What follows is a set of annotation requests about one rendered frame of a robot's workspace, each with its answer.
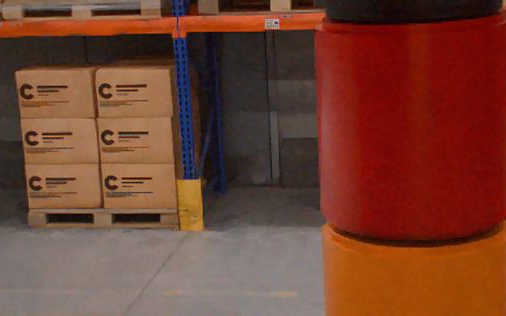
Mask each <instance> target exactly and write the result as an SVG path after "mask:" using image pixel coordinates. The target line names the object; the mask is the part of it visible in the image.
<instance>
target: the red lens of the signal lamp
mask: <svg viewBox="0 0 506 316"><path fill-rule="evenodd" d="M314 38H315V62H316V108H317V131H318V154H319V176H320V200H321V213H322V215H323V216H325V218H326V219H328V220H329V221H330V222H332V223H333V224H334V225H335V226H336V227H338V228H340V229H343V230H345V231H349V232H351V233H355V234H357V235H361V236H366V237H378V238H385V239H398V240H441V239H451V238H457V237H462V236H467V235H476V234H479V233H481V232H484V231H487V230H489V229H493V228H495V227H497V226H498V225H499V224H500V223H502V222H503V221H504V220H505V219H506V10H505V9H504V8H500V9H499V10H495V11H491V12H487V13H481V14H475V15H468V16H459V17H449V18H436V19H419V20H340V19H334V18H330V17H328V16H325V17H323V19H322V23H320V24H317V25H316V26H315V28H314Z"/></svg>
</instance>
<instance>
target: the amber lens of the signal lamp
mask: <svg viewBox="0 0 506 316"><path fill-rule="evenodd" d="M322 246H323V273H324V301H325V316H506V221H505V220H504V221H503V222H502V223H500V224H499V225H498V226H497V227H495V228H493V229H489V230H487V231H484V232H481V233H479V234H476V235H467V236H462V237H457V238H451V239H441V240H398V239H385V238H378V237H366V236H361V235H357V234H355V233H351V232H349V231H345V230H343V229H340V228H338V227H336V226H335V225H334V224H333V223H332V222H330V221H329V222H327V223H326V224H325V225H324V226H322Z"/></svg>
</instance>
